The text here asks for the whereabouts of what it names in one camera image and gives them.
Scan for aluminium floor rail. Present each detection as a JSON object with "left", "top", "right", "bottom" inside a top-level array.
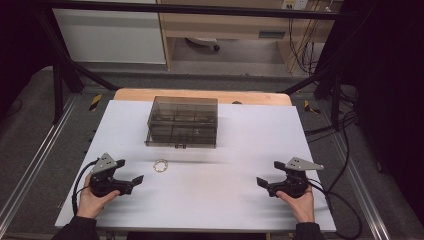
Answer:
[
  {"left": 0, "top": 94, "right": 80, "bottom": 228},
  {"left": 329, "top": 132, "right": 392, "bottom": 240}
]

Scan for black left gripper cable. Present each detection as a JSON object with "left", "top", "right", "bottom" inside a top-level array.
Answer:
[{"left": 71, "top": 158, "right": 100, "bottom": 216}]

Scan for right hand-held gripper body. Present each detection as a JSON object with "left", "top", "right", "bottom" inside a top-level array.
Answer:
[{"left": 266, "top": 156, "right": 325, "bottom": 200}]

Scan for black metal frame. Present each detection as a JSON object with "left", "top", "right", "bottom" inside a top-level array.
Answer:
[{"left": 32, "top": 0, "right": 355, "bottom": 132}]

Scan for black floor cable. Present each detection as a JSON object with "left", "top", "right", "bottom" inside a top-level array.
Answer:
[{"left": 303, "top": 111, "right": 358, "bottom": 196}]

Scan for white cabinet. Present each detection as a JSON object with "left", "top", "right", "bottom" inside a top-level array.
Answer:
[{"left": 52, "top": 0, "right": 167, "bottom": 65}]

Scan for black curtain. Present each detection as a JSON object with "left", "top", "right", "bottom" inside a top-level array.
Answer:
[
  {"left": 0, "top": 0, "right": 46, "bottom": 116},
  {"left": 341, "top": 0, "right": 424, "bottom": 228}
]

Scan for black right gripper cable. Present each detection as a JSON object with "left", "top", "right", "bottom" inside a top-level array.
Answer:
[{"left": 307, "top": 178, "right": 364, "bottom": 240}]

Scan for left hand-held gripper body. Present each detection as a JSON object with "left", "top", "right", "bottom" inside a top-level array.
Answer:
[{"left": 89, "top": 152, "right": 135, "bottom": 198}]

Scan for bundle of hanging cables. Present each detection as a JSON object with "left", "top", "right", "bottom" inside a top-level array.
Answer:
[{"left": 286, "top": 0, "right": 334, "bottom": 77}]

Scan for white wall socket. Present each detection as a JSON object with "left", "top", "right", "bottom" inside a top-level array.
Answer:
[{"left": 281, "top": 0, "right": 310, "bottom": 11}]

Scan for wooden desk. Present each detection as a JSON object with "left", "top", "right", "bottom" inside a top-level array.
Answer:
[{"left": 155, "top": 0, "right": 345, "bottom": 77}]

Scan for person's right hand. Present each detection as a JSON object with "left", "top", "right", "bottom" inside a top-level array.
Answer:
[{"left": 275, "top": 185, "right": 316, "bottom": 224}]

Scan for chair base with caster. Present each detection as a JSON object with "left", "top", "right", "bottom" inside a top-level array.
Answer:
[{"left": 185, "top": 36, "right": 221, "bottom": 53}]

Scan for white board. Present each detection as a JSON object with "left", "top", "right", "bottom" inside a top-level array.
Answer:
[{"left": 54, "top": 99, "right": 337, "bottom": 234}]

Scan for wooden table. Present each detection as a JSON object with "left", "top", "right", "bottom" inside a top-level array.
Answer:
[{"left": 112, "top": 87, "right": 294, "bottom": 107}]

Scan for smoky transparent drawer box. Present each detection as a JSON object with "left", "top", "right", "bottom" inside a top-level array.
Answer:
[{"left": 144, "top": 95, "right": 220, "bottom": 150}]

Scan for yellow black tape strip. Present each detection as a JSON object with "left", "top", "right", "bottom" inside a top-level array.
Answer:
[
  {"left": 88, "top": 93, "right": 104, "bottom": 112},
  {"left": 303, "top": 99, "right": 321, "bottom": 115}
]

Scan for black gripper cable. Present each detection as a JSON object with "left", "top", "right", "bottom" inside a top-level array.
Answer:
[
  {"left": 71, "top": 158, "right": 100, "bottom": 216},
  {"left": 307, "top": 178, "right": 364, "bottom": 240}
]

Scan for person's left hand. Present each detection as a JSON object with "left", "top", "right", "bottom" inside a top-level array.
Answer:
[{"left": 75, "top": 173, "right": 121, "bottom": 220}]

